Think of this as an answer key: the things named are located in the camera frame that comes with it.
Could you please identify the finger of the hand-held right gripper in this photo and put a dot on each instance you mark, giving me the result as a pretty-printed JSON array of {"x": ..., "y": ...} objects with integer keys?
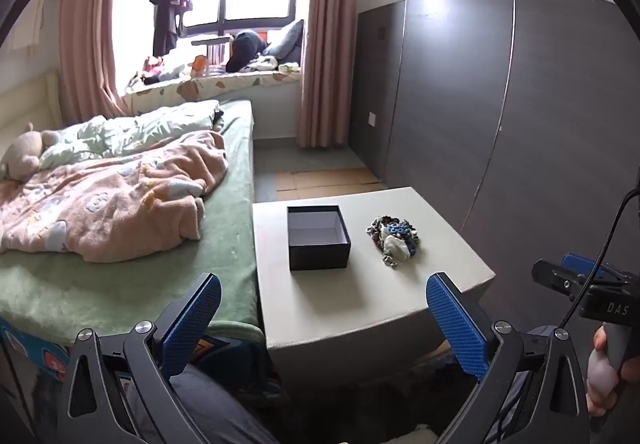
[
  {"x": 552, "y": 276},
  {"x": 580, "y": 261}
]

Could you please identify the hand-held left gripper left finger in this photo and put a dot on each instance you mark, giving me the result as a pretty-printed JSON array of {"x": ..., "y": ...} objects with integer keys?
[{"x": 192, "y": 324}]

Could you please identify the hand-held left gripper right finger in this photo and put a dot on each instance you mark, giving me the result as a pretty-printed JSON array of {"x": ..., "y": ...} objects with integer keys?
[{"x": 455, "y": 319}]

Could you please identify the pile of mixed jewelry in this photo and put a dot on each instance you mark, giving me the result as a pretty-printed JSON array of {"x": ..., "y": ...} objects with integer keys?
[{"x": 395, "y": 239}]

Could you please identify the black square box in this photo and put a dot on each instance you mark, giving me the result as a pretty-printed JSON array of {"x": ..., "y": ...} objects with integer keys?
[{"x": 320, "y": 256}]

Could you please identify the person's right hand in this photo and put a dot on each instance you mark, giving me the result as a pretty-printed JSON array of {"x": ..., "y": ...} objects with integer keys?
[{"x": 597, "y": 374}]

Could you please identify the white low table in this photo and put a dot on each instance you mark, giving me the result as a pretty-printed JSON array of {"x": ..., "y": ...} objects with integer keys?
[{"x": 400, "y": 289}]

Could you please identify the person's grey trouser leg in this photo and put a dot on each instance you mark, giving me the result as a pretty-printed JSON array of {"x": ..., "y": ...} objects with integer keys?
[{"x": 215, "y": 404}]

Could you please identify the bed with green sheet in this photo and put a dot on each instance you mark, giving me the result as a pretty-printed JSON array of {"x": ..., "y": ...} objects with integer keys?
[{"x": 230, "y": 224}]

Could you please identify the pink fleece blanket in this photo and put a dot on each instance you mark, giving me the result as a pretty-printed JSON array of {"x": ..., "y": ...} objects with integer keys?
[{"x": 100, "y": 204}]

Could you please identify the blue printed bed sheet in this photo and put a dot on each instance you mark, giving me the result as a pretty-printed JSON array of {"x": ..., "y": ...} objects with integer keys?
[{"x": 30, "y": 349}]

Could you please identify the flat cardboard sheets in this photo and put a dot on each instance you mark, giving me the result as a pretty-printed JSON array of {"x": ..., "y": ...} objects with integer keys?
[{"x": 325, "y": 179}]

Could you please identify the grey wardrobe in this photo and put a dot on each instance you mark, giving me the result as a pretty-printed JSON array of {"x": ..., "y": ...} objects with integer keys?
[{"x": 475, "y": 99}]

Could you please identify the pale green floral duvet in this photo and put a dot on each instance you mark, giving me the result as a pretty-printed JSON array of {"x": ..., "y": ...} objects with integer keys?
[{"x": 125, "y": 132}]

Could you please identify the beige plush toy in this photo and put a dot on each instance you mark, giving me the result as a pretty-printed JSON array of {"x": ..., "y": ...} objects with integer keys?
[{"x": 25, "y": 154}]

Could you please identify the heap of colourful toys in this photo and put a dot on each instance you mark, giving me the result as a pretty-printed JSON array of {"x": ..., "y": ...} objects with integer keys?
[{"x": 155, "y": 69}]

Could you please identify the dark bundled cloth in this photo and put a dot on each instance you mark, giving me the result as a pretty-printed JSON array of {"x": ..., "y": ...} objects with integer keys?
[{"x": 245, "y": 52}]

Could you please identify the cream padded headboard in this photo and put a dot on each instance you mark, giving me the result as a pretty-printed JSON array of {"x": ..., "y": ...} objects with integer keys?
[{"x": 25, "y": 99}]

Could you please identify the small folding table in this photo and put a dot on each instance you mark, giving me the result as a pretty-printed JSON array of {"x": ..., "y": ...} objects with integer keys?
[{"x": 212, "y": 43}]

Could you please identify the pink curtain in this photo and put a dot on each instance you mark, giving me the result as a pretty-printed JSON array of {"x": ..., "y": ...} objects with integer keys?
[
  {"x": 85, "y": 49},
  {"x": 325, "y": 49}
]

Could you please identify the grey blue pillow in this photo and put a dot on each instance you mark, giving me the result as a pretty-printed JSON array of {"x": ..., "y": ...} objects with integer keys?
[{"x": 290, "y": 42}]

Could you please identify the white wall socket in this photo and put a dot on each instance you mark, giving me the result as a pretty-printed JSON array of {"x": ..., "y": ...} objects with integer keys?
[{"x": 372, "y": 119}]

